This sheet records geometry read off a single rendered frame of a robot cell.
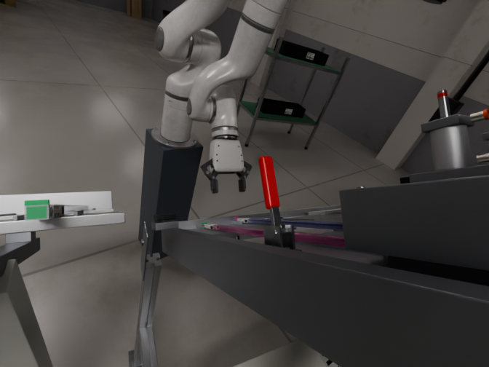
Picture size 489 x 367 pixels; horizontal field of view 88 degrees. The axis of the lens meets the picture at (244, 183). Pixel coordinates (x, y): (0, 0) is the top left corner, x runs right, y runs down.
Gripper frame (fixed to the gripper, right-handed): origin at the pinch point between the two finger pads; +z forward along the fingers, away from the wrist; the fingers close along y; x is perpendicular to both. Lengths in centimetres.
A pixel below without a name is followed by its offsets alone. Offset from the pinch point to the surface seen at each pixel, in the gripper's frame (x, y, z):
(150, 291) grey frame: -8.8, 22.6, 27.5
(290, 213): 3.6, -20.0, 9.1
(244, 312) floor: -49, -27, 59
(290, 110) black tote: -151, -157, -98
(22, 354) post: 8, 47, 29
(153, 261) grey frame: -0.3, 22.7, 17.6
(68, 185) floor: -127, 54, -16
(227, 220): 3.6, 2.9, 9.0
